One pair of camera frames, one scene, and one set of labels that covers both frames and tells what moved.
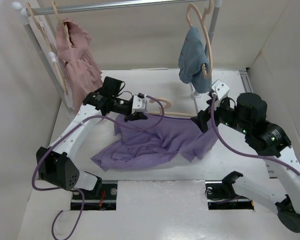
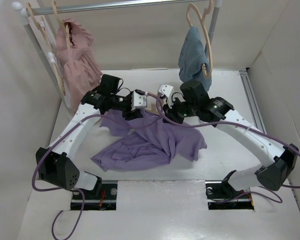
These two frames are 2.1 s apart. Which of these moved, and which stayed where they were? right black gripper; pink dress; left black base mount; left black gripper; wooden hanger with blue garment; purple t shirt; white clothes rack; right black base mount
Moved: purple t shirt; right black gripper
Stayed: left black base mount; wooden hanger with blue garment; pink dress; right black base mount; white clothes rack; left black gripper
